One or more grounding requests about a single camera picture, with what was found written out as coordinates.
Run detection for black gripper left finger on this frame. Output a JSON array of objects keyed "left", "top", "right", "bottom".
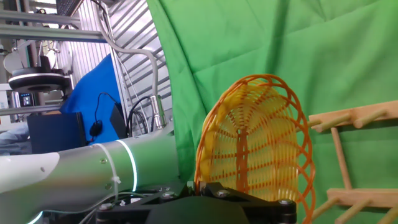
[{"left": 95, "top": 182, "right": 197, "bottom": 224}]

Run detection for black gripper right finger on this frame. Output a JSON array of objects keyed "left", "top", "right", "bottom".
[{"left": 198, "top": 182, "right": 297, "bottom": 224}]

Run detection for yellow woven plastic basket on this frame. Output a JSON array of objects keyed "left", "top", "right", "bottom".
[{"left": 194, "top": 73, "right": 317, "bottom": 224}]

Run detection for wooden dish rack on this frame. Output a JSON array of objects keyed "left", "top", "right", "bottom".
[{"left": 303, "top": 99, "right": 398, "bottom": 224}]

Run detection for black computer mouse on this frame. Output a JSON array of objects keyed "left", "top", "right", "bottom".
[{"left": 88, "top": 120, "right": 104, "bottom": 138}]

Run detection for black power adapter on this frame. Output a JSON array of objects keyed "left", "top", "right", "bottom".
[{"left": 108, "top": 102, "right": 129, "bottom": 140}]

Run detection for dark blue box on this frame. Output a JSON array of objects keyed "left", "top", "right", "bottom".
[{"left": 26, "top": 111, "right": 87, "bottom": 156}]

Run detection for grey blue fabric bundle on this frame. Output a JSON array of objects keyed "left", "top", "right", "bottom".
[{"left": 0, "top": 123, "right": 32, "bottom": 156}]

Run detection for black round device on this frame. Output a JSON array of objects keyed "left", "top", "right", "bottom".
[{"left": 7, "top": 66, "right": 68, "bottom": 94}]

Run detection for green cloth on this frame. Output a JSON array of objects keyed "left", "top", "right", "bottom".
[{"left": 146, "top": 0, "right": 398, "bottom": 224}]

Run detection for black cable loops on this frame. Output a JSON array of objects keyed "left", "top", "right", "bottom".
[{"left": 126, "top": 95, "right": 156, "bottom": 135}]

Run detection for grey hose metal connector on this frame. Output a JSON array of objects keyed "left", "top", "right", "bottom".
[{"left": 95, "top": 0, "right": 167, "bottom": 131}]

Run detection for aluminium frame bar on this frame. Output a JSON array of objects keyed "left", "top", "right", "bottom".
[{"left": 0, "top": 23, "right": 108, "bottom": 44}]

